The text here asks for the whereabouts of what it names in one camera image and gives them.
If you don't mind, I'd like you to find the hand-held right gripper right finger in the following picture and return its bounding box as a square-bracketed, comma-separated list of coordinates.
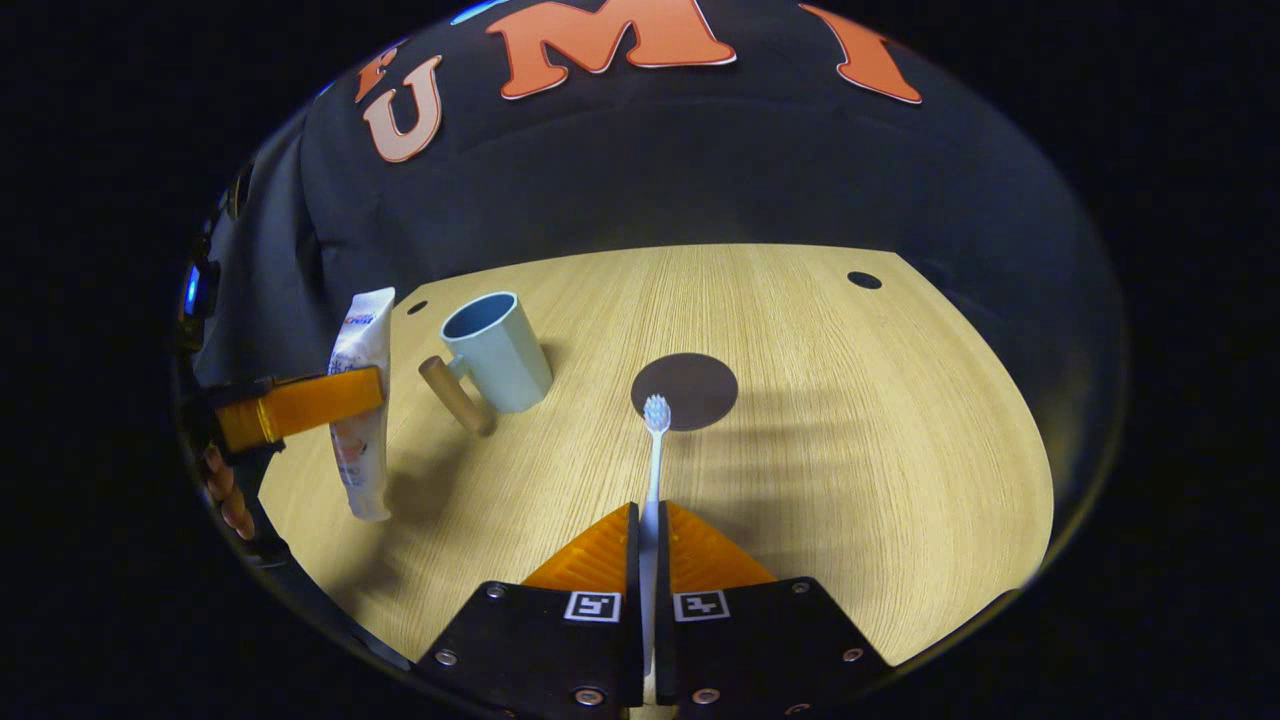
[655, 502, 893, 716]

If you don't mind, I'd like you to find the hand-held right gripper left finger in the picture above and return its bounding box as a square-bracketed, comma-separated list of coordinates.
[415, 502, 646, 716]

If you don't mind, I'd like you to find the white toothpaste tube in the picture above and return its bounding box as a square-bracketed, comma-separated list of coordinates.
[328, 287, 396, 523]

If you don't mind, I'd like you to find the white toothbrush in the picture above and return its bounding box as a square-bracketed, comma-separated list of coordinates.
[638, 394, 673, 720]

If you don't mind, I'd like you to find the blue cup with wooden handle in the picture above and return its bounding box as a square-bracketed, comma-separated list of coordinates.
[418, 292, 554, 437]

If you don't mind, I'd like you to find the round brown coaster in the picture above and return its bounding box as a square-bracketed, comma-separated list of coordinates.
[631, 353, 739, 432]

